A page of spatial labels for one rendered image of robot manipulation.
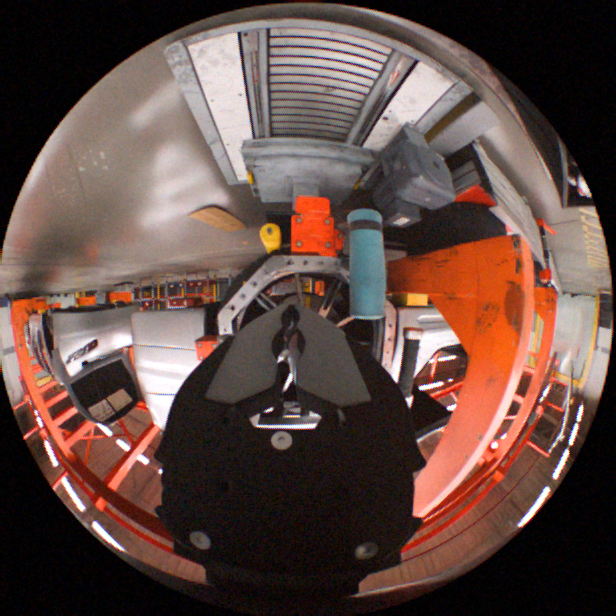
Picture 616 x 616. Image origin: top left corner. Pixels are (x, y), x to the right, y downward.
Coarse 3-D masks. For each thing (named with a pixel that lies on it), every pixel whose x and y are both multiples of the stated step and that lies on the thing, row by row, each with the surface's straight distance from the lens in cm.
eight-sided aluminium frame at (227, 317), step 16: (272, 256) 49; (288, 256) 49; (304, 256) 50; (320, 256) 50; (256, 272) 49; (272, 272) 49; (336, 272) 56; (256, 288) 49; (240, 304) 50; (224, 320) 52; (384, 320) 59; (384, 336) 59; (384, 352) 61; (288, 416) 63
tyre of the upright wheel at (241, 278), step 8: (280, 248) 59; (288, 248) 59; (264, 256) 58; (344, 256) 61; (256, 264) 58; (288, 264) 57; (304, 264) 58; (248, 272) 58; (240, 280) 59; (232, 288) 59; (240, 288) 58; (224, 296) 61; (232, 296) 59; (224, 304) 60; (216, 320) 63; (376, 320) 66; (216, 328) 63
